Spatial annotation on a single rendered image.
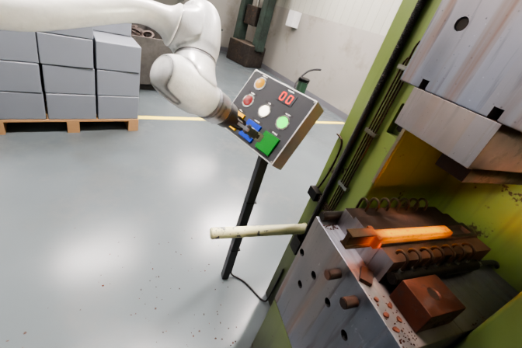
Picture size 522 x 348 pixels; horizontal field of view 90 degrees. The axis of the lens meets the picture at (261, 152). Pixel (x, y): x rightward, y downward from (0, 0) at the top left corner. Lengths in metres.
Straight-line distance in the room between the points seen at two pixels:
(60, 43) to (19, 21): 2.04
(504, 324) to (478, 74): 0.51
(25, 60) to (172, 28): 2.11
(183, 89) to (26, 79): 2.23
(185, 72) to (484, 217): 1.03
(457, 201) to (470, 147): 0.58
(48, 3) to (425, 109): 0.76
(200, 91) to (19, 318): 1.37
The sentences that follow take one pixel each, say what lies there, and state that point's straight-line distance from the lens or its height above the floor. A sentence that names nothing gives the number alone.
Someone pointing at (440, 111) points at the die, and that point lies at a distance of 0.68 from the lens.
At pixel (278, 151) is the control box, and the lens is 0.94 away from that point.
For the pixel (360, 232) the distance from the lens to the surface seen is 0.72.
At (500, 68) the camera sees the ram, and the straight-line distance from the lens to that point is 0.64.
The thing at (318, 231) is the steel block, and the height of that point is 0.89.
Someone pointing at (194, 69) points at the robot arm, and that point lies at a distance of 0.61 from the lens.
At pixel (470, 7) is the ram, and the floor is 1.54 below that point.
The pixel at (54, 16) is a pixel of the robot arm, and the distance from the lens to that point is 0.63.
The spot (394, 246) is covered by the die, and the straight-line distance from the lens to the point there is 0.80.
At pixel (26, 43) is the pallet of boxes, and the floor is 0.74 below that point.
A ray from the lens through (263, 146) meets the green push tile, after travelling 0.96.
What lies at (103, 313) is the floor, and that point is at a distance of 1.63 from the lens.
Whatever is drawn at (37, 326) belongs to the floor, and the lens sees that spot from 1.67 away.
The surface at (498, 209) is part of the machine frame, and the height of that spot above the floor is 1.08.
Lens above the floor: 1.42
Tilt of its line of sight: 28 degrees down
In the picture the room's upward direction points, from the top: 18 degrees clockwise
